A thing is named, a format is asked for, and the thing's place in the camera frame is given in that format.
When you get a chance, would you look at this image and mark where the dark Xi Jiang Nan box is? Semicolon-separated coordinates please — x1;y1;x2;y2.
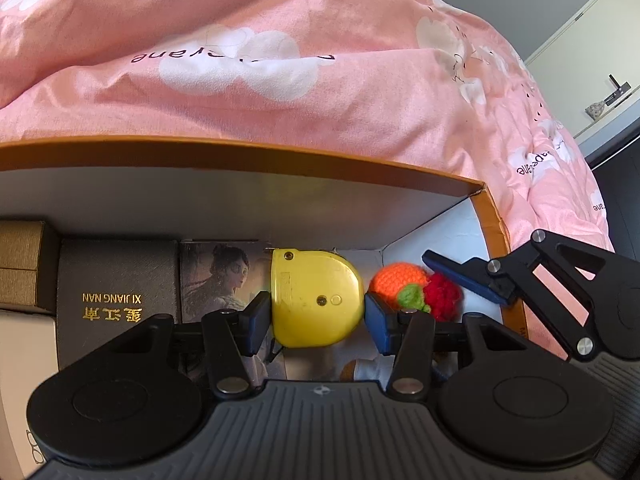
55;236;181;370

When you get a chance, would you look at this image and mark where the orange crochet fruit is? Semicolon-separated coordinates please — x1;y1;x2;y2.
368;262;431;313

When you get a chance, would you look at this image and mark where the yellow tape measure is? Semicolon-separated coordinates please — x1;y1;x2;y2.
270;248;364;348

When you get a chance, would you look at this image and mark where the illustrated woman picture card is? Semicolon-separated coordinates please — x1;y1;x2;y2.
180;240;271;323

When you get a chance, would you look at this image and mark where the brown bear plush sailor outfit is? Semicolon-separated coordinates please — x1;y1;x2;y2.
340;356;458;389

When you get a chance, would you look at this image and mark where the red crochet fruit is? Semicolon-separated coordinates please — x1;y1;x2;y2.
423;273;462;323

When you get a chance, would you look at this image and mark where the gold cardboard box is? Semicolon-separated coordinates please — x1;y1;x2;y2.
0;220;60;315

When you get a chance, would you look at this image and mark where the white glasses case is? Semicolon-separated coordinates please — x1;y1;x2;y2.
1;311;58;479

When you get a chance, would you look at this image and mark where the orange cardboard storage box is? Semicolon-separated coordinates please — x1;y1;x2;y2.
0;134;531;480

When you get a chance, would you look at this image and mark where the pink patterned duvet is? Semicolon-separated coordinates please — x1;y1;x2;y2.
0;0;640;361

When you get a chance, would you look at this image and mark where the white door with handle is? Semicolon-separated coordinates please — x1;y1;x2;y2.
526;0;639;153

